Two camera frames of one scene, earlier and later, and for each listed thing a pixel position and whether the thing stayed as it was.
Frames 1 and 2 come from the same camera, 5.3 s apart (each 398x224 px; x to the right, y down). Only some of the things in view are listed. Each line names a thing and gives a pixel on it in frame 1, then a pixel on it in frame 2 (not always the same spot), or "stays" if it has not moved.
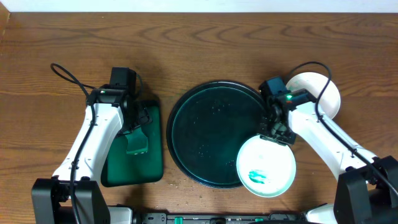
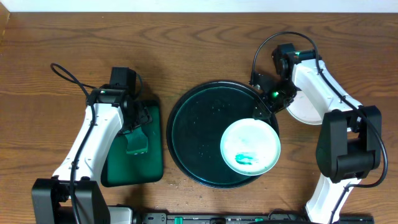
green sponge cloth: (137, 142) stays
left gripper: (140, 118) stays
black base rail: (222, 218) stays
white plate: (266, 168) -> (250, 147)
